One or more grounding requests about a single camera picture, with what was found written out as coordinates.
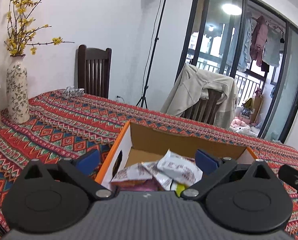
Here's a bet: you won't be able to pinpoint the white cracker snack packet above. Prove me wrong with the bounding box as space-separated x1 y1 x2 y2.
157 150 203 187

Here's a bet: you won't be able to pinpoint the green snack packet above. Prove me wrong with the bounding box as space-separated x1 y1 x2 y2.
170 181 188 197

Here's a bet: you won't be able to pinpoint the patterned red tablecloth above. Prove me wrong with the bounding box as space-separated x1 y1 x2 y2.
0 90 298 237

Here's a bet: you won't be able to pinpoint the chair under jacket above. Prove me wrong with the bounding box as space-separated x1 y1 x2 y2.
181 89 222 125

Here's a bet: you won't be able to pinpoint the red pumpkin cardboard box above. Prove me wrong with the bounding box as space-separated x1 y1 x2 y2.
94 122 257 190

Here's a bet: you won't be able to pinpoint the silver foil wrapper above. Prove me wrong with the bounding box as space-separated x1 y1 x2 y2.
61 87 84 99

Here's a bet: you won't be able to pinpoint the floral ceramic vase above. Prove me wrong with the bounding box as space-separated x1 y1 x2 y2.
6 54 30 124

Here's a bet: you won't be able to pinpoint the beige jacket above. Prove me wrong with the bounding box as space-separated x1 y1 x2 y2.
160 63 238 129

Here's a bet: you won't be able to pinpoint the hanging light blue garment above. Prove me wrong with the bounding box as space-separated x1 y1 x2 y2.
226 11 254 72

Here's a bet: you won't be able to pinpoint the dark wooden chair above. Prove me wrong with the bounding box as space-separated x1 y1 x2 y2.
77 44 112 98

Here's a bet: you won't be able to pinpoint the hanging pink garment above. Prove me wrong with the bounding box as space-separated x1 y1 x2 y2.
250 16 268 67

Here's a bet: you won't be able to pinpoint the yellow flower branches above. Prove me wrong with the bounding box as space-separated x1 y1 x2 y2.
4 0 66 57

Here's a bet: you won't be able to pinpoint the black light stand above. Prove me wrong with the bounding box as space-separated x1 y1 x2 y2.
136 0 167 109

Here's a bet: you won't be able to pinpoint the sliding glass door frame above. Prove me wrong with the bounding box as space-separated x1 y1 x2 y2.
179 0 298 143

